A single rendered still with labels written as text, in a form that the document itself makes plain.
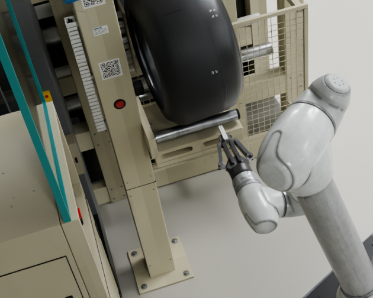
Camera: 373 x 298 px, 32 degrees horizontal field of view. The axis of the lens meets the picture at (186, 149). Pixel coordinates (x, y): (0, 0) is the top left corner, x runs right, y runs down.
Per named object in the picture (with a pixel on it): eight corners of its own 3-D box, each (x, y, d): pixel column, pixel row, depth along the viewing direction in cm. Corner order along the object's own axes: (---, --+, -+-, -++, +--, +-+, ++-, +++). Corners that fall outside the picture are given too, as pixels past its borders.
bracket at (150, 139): (152, 159, 245) (147, 140, 238) (129, 100, 274) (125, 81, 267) (160, 156, 245) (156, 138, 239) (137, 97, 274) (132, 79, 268)
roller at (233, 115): (150, 131, 245) (151, 135, 249) (154, 142, 243) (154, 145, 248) (237, 106, 249) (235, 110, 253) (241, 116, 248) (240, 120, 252)
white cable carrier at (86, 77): (97, 132, 245) (65, 25, 213) (95, 124, 249) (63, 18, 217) (109, 129, 246) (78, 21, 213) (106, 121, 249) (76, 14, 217)
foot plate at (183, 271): (140, 294, 303) (139, 292, 301) (127, 252, 322) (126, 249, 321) (194, 277, 306) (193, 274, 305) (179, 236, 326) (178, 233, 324)
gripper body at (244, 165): (255, 167, 211) (245, 147, 217) (231, 175, 210) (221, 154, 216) (255, 181, 217) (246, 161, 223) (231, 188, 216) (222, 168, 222)
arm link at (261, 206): (231, 204, 212) (267, 198, 217) (248, 242, 203) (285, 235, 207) (238, 182, 205) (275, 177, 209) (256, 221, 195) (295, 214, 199)
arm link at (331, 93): (299, 96, 171) (275, 128, 164) (325, 52, 156) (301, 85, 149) (341, 124, 169) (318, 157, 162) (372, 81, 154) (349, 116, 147)
